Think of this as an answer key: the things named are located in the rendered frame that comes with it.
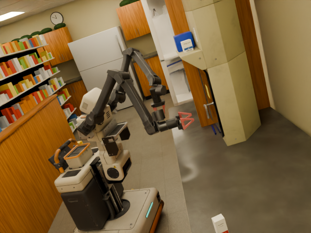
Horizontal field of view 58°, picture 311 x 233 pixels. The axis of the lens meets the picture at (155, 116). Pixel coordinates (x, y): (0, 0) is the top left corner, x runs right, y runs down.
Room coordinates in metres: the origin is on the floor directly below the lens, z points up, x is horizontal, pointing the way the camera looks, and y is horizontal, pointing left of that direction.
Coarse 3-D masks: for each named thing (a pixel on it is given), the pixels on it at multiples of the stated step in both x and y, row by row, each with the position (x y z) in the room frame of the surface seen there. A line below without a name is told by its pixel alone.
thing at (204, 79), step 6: (204, 72) 1.50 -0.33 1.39; (204, 78) 1.58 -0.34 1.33; (204, 84) 1.66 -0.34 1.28; (210, 90) 1.46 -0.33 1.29; (210, 96) 1.52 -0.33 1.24; (210, 102) 1.60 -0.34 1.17; (210, 108) 1.69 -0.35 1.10; (216, 108) 1.46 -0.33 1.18; (216, 114) 1.47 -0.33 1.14; (216, 120) 1.54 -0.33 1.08; (216, 126) 1.63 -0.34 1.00; (222, 132) 1.46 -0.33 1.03
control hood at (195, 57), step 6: (198, 48) 1.56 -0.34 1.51; (180, 54) 1.56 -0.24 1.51; (186, 54) 1.50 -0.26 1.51; (192, 54) 1.45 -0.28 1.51; (198, 54) 1.45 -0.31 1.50; (186, 60) 1.46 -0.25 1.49; (192, 60) 1.45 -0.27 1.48; (198, 60) 1.45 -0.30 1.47; (204, 60) 1.45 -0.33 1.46; (198, 66) 1.45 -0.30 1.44; (204, 66) 1.45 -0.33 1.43
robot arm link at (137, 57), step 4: (128, 48) 2.25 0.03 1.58; (128, 52) 2.24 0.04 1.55; (132, 52) 2.21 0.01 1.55; (136, 52) 2.21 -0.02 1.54; (140, 52) 2.29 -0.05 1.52; (132, 56) 2.22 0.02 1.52; (136, 56) 2.19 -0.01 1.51; (140, 56) 2.17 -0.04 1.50; (136, 60) 2.18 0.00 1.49; (140, 60) 2.14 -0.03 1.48; (144, 60) 2.15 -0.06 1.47; (140, 64) 2.12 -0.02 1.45; (144, 64) 2.08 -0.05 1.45; (144, 68) 2.06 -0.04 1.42; (148, 68) 2.04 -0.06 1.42; (144, 72) 2.05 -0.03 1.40; (148, 72) 2.01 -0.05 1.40; (152, 72) 2.01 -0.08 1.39; (148, 76) 1.99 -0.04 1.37; (152, 76) 1.96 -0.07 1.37; (156, 76) 2.00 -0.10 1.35; (148, 80) 1.98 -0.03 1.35; (156, 80) 1.94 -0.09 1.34; (160, 80) 1.96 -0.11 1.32; (156, 84) 1.95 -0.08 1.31; (160, 84) 1.96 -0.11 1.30
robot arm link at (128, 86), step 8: (120, 80) 1.70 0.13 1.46; (128, 80) 1.72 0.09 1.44; (128, 88) 1.69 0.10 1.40; (128, 96) 1.69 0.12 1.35; (136, 96) 1.66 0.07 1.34; (136, 104) 1.64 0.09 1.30; (144, 104) 1.65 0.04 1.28; (144, 112) 1.60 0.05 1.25; (144, 120) 1.58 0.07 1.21; (152, 120) 1.58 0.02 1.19; (144, 128) 1.57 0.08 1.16
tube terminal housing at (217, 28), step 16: (224, 0) 1.50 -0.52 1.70; (192, 16) 1.49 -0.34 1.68; (208, 16) 1.44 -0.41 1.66; (224, 16) 1.48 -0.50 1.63; (192, 32) 1.66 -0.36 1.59; (208, 32) 1.44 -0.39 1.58; (224, 32) 1.46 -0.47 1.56; (240, 32) 1.56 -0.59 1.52; (208, 48) 1.45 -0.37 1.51; (224, 48) 1.44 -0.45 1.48; (240, 48) 1.53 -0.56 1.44; (208, 64) 1.45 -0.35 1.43; (224, 64) 1.44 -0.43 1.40; (240, 64) 1.51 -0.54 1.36; (224, 80) 1.44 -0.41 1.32; (240, 80) 1.49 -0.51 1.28; (224, 96) 1.44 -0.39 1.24; (240, 96) 1.47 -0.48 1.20; (224, 112) 1.45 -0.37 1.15; (240, 112) 1.44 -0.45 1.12; (256, 112) 1.55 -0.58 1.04; (224, 128) 1.45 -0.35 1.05; (240, 128) 1.44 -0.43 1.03; (256, 128) 1.53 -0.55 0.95
